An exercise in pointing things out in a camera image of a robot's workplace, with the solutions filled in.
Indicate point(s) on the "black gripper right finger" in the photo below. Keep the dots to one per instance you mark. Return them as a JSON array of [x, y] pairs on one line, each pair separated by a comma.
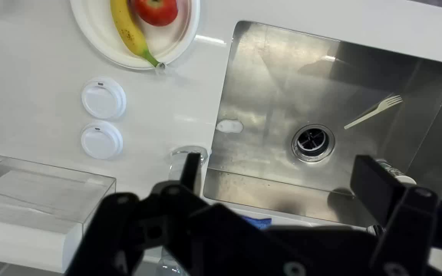
[[415, 230]]

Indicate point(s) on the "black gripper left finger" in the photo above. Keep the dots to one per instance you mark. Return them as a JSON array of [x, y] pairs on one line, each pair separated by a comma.
[[130, 230]]

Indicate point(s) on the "clear plastic cup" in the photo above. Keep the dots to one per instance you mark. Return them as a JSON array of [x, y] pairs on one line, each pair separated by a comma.
[[177, 160]]

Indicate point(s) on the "clear acrylic towel holder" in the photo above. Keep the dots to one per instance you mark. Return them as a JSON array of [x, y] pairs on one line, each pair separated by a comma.
[[85, 220]]

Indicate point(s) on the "white plastic cup lid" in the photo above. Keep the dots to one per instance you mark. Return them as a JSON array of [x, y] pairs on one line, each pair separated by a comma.
[[104, 98], [102, 140]]

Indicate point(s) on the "white plastic fork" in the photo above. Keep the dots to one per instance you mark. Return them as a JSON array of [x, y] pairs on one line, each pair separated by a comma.
[[372, 112]]

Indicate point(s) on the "sink drain strainer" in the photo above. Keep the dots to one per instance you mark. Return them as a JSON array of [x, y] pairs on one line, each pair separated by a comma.
[[314, 143]]

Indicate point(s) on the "white round plate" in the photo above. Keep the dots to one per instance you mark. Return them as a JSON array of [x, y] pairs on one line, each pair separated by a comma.
[[99, 36]]

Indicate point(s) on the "yellow banana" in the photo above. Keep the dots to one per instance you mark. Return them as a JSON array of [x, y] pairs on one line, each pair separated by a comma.
[[127, 28]]

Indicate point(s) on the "stainless steel sink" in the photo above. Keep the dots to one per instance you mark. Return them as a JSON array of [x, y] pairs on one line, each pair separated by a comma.
[[283, 77]]

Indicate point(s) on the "red apple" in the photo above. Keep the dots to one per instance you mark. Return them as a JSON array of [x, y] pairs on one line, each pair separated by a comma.
[[158, 9]]

